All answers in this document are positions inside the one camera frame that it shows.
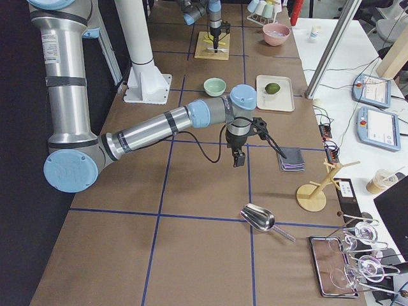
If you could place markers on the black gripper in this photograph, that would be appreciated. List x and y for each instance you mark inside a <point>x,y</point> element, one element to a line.
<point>215,31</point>
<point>235,141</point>

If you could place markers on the light green bowl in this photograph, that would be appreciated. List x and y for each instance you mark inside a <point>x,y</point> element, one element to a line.
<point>214,87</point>

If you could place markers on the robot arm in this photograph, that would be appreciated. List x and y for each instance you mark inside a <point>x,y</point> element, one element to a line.
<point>192,12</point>
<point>77,156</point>

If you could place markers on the pink bowl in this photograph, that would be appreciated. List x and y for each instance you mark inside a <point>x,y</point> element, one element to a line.
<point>273,41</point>

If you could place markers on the yellow plastic knife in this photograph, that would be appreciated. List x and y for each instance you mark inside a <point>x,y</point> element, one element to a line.
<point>207,40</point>

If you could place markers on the bamboo cutting board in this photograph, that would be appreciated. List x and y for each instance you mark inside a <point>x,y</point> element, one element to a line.
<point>201,51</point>

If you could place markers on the pastel cups on rack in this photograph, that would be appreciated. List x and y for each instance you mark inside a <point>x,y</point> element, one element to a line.
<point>265,9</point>

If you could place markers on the grey folded cloth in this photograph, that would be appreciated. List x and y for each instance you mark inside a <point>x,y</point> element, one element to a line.
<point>294,160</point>

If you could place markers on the metal ice scoop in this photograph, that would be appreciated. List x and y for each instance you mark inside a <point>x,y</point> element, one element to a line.
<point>262,220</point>

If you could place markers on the clear ice cubes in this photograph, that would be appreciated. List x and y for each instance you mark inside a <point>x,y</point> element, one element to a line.
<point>275,33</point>

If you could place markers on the green lime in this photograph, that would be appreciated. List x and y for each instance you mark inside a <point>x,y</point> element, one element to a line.
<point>272,88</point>

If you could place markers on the wooden mug tree stand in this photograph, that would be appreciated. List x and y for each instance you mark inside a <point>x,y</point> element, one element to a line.
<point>311,196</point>

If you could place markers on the white rectangular tray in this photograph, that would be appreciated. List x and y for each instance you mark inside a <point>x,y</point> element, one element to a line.
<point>282,101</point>

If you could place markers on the red fire extinguisher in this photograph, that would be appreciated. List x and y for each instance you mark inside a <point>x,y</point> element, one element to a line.
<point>297,7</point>

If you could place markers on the black power strip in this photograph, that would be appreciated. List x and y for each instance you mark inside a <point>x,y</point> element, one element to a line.
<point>331,148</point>

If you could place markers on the small white paper cup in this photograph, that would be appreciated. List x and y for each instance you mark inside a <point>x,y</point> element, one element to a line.
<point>314,32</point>

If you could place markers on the lower teach pendant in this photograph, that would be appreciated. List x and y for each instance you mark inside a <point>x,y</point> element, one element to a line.
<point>378,128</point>

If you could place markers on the teach pendant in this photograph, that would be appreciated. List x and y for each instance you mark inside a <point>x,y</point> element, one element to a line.
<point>372,90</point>
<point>378,128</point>

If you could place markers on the wine glass rack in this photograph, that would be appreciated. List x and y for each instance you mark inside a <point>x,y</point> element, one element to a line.
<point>359,242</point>

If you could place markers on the iced coffee cup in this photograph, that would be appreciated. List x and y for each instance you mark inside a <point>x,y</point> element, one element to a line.
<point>382,180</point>

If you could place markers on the upper teach pendant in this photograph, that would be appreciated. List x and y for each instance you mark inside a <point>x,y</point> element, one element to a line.
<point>372,90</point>

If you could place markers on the black framed glass tray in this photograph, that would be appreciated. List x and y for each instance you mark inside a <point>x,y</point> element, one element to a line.
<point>329,262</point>

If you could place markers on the black laptop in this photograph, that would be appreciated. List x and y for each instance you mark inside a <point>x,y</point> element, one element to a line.
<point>392,207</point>

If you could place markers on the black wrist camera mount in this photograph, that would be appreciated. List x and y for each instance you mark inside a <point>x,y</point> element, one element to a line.
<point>259,127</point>

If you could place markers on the white wire cup rack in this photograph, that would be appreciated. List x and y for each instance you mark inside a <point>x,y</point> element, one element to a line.
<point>258,19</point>

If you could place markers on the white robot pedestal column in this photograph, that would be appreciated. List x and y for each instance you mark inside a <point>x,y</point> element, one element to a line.
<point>146,84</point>

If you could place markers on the aluminium frame post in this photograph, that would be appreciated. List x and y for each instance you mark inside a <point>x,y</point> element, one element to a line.
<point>348,12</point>

